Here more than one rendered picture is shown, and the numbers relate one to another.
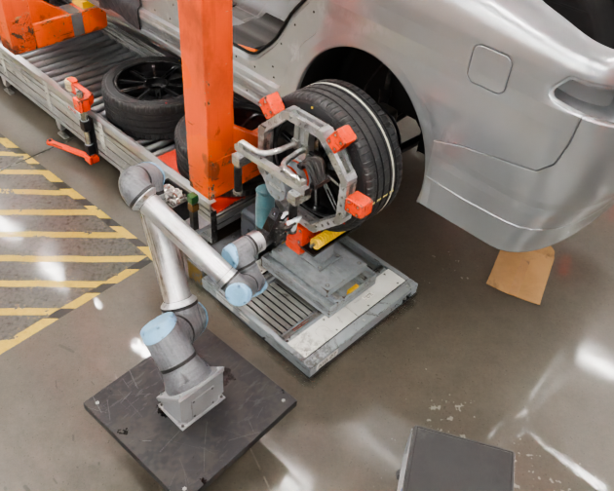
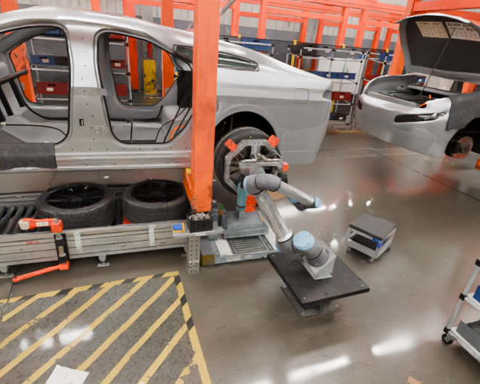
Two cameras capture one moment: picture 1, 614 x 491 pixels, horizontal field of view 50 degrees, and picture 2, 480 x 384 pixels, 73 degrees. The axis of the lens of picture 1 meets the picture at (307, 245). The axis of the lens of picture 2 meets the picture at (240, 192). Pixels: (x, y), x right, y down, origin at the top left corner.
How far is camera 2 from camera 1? 2.86 m
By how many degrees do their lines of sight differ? 52
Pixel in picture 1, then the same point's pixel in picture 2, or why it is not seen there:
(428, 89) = (276, 114)
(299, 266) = (244, 222)
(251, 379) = not seen: hidden behind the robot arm
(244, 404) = not seen: hidden behind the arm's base
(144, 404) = (312, 283)
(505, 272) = not seen: hidden behind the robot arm
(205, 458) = (348, 275)
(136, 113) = (96, 212)
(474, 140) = (298, 126)
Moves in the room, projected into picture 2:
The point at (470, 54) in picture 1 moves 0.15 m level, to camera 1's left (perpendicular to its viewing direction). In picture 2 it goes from (292, 94) to (286, 95)
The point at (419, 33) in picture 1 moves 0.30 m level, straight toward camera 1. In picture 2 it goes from (271, 94) to (298, 99)
